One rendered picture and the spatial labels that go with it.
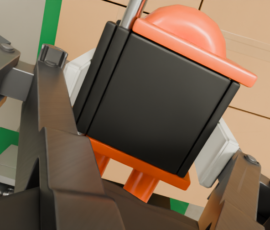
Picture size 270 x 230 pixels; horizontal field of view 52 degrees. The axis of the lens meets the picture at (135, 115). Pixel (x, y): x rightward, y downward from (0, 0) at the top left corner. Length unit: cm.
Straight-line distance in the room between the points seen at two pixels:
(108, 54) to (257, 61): 80
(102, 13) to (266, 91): 56
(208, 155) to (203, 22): 8
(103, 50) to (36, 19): 138
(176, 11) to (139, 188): 12
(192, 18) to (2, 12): 148
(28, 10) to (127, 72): 140
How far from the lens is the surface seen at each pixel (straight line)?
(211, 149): 16
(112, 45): 16
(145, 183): 20
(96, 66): 16
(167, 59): 15
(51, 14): 151
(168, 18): 17
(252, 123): 99
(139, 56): 15
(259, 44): 93
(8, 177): 110
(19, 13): 157
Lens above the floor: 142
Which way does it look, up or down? 69 degrees down
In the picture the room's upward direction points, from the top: 168 degrees counter-clockwise
